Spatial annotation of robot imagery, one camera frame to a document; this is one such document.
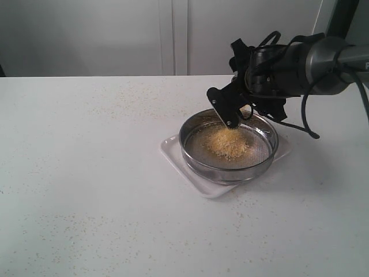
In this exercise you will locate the round steel mesh sieve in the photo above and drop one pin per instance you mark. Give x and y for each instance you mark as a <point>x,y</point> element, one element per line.
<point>261,136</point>

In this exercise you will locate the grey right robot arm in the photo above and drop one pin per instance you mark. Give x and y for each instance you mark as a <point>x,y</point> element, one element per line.
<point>314,65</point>

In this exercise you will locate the white rectangular tray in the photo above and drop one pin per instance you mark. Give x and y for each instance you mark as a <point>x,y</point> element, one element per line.
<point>171,150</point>

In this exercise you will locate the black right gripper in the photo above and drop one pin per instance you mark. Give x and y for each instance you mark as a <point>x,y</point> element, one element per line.
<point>256,87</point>

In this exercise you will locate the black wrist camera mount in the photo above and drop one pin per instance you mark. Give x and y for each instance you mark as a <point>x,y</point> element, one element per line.
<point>241,59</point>

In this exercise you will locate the dark vertical post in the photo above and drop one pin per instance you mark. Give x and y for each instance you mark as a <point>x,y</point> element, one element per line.
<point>341,18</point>

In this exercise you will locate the white cabinet doors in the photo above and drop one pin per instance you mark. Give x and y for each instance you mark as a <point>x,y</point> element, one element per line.
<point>143,38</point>

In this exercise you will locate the yellow grain pile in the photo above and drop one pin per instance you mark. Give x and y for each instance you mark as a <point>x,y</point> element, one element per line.
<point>225,143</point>

